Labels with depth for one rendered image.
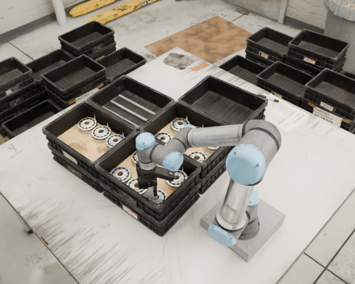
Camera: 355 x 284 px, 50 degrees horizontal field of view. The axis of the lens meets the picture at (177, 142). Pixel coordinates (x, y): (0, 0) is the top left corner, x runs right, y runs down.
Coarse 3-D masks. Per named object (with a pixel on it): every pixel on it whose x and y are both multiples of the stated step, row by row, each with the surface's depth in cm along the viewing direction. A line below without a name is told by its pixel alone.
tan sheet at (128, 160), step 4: (128, 160) 190; (120, 164) 189; (124, 164) 189; (128, 164) 188; (132, 168) 186; (132, 172) 185; (136, 172) 184; (132, 176) 183; (136, 176) 183; (160, 180) 181; (164, 180) 180; (160, 184) 179; (164, 184) 179; (160, 188) 177; (168, 192) 175
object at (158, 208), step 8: (120, 144) 184; (112, 152) 181; (104, 160) 178; (96, 168) 175; (200, 168) 172; (112, 176) 170; (192, 176) 169; (120, 184) 167; (184, 184) 166; (128, 192) 166; (136, 192) 163; (176, 192) 163; (144, 200) 160; (168, 200) 160; (152, 208) 160; (160, 208) 158
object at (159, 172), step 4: (156, 168) 161; (160, 168) 162; (164, 168) 163; (152, 172) 159; (156, 172) 159; (160, 172) 160; (164, 172) 162; (168, 172) 162; (172, 172) 164; (156, 176) 160; (160, 176) 161; (164, 176) 161; (168, 176) 161; (172, 176) 162; (168, 180) 163; (172, 180) 163
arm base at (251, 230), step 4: (256, 216) 162; (256, 220) 163; (248, 224) 160; (252, 224) 161; (256, 224) 163; (248, 228) 161; (252, 228) 162; (256, 228) 164; (244, 232) 162; (248, 232) 162; (252, 232) 162; (256, 232) 164; (240, 236) 163; (244, 236) 162; (248, 236) 163; (252, 236) 164
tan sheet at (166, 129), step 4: (168, 124) 208; (164, 128) 206; (168, 128) 206; (168, 132) 204; (172, 132) 204; (172, 136) 202; (188, 148) 195; (192, 148) 195; (196, 148) 195; (200, 148) 195; (188, 152) 193; (208, 152) 193; (208, 156) 191
